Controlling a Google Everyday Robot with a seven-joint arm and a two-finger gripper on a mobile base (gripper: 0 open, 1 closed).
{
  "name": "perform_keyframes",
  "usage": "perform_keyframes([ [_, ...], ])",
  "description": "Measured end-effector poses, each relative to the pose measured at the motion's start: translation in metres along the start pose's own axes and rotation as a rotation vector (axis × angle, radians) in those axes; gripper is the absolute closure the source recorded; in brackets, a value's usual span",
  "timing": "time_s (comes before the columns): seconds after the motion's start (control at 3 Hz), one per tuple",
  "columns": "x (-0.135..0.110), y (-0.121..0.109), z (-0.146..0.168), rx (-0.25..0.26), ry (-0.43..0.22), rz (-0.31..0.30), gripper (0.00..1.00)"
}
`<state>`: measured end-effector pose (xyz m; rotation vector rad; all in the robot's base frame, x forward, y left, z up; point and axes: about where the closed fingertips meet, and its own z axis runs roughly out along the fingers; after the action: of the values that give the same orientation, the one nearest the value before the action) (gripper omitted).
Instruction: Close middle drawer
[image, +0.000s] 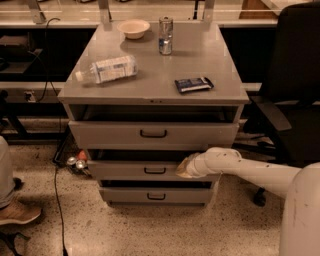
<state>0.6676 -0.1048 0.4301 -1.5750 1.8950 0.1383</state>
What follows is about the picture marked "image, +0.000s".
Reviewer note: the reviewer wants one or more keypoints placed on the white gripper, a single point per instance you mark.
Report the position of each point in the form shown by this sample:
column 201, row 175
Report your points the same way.
column 192, row 167

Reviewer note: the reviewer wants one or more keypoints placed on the grey drawer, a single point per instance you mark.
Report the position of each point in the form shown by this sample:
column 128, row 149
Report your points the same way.
column 140, row 165
column 156, row 192
column 152, row 135

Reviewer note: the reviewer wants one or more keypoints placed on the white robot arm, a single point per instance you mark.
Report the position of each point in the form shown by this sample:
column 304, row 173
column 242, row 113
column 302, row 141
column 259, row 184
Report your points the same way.
column 300, row 187

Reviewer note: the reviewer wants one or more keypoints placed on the grey bottom drawer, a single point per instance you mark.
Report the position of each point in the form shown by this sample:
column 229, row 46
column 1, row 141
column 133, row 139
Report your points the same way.
column 156, row 192

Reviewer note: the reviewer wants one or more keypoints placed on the grey drawer cabinet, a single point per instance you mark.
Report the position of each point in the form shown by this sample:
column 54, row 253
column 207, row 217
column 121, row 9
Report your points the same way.
column 151, row 95

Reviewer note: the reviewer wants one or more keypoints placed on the grey top drawer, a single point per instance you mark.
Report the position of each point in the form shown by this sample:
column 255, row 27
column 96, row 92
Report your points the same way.
column 152, row 135

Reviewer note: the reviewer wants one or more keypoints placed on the blue snack packet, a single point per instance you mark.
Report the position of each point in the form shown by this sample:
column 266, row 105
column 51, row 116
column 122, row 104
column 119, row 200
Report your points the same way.
column 193, row 84

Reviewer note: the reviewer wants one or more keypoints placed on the orange ball on floor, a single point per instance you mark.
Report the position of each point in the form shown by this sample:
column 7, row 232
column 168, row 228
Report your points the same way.
column 82, row 156

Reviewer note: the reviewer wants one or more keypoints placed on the silver can on floor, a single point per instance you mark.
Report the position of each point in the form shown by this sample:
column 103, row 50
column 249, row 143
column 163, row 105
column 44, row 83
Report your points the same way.
column 71, row 161

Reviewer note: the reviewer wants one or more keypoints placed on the black office chair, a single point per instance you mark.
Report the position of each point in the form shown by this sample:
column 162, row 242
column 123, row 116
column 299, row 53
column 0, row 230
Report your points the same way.
column 286, row 108

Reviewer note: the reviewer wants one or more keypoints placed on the clear plastic water bottle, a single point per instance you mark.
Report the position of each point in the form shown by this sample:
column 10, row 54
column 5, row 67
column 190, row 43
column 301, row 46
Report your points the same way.
column 109, row 70

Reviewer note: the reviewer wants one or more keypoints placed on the silver blue drink can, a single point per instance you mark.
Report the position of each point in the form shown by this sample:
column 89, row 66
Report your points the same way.
column 165, row 35

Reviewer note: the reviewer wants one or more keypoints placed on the beige bowl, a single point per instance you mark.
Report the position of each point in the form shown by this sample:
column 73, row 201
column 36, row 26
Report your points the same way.
column 134, row 28

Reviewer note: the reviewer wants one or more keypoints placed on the tan shoe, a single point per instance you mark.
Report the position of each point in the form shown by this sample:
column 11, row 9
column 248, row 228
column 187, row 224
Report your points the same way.
column 18, row 213

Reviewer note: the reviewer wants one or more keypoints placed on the grey trouser leg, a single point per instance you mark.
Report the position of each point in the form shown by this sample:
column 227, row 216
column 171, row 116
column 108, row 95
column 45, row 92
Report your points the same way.
column 6, row 174

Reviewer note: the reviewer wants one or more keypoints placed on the wall power outlet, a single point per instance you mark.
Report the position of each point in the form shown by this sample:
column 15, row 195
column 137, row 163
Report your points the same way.
column 29, row 96

